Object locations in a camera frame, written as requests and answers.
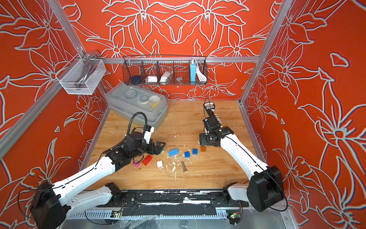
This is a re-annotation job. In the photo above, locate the red 2x4 lego brick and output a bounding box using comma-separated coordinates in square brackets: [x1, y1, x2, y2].
[142, 155, 153, 166]

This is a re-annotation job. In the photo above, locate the black wire basket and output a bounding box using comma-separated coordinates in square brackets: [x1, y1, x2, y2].
[122, 55, 208, 86]

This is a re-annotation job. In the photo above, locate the pink 2x2 lego brick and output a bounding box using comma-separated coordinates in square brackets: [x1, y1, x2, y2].
[133, 162, 141, 168]

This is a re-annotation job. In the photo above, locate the grey lidded plastic box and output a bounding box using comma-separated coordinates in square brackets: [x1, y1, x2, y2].
[105, 82, 168, 129]

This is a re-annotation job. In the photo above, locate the light blue 2x4 lego brick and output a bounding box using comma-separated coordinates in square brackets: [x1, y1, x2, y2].
[168, 148, 179, 157]

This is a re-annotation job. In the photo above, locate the white cable in basket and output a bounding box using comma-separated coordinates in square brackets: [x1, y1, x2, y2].
[195, 61, 207, 84]

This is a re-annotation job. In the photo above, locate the light blue box in basket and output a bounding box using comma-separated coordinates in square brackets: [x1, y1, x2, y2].
[190, 62, 196, 85]

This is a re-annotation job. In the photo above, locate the white packet in basket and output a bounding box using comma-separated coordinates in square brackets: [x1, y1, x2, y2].
[145, 75, 158, 84]

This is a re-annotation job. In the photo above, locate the clear plastic wall bin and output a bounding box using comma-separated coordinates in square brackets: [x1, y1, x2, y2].
[56, 57, 106, 95]

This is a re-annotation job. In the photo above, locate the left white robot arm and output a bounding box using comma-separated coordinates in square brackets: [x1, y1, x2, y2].
[30, 131, 166, 229]

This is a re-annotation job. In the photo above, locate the steel hex bolt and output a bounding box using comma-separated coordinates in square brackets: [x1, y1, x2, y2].
[181, 161, 187, 172]

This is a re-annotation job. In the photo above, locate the white slotted cable duct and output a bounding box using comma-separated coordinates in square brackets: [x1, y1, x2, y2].
[67, 208, 228, 220]

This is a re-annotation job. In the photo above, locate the dark round jar in basket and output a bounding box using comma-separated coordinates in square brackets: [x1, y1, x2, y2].
[130, 75, 143, 85]

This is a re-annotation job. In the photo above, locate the white 2x2 lego brick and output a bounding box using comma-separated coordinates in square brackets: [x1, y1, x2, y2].
[157, 161, 163, 168]

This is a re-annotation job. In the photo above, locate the clear bag in basket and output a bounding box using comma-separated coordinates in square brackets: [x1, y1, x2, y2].
[159, 71, 173, 85]

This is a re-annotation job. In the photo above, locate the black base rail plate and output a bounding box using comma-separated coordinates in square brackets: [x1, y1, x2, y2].
[96, 189, 249, 217]

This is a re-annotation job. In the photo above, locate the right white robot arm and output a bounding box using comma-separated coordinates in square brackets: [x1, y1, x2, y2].
[199, 116, 287, 212]

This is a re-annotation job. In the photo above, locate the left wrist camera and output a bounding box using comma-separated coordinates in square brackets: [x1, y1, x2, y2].
[144, 126, 154, 144]

